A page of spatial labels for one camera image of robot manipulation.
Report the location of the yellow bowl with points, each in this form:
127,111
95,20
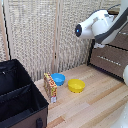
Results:
76,85

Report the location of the colorful patterned snack box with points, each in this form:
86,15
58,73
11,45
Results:
50,87

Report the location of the brown drawer with dark rim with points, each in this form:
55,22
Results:
121,40

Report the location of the blue bowl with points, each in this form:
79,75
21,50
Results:
59,79

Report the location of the woven beige folding screen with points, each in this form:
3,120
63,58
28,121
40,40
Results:
26,33

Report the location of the black fabric storage box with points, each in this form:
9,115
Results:
20,100

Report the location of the dark wooden drawer cabinet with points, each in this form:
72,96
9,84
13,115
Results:
90,53

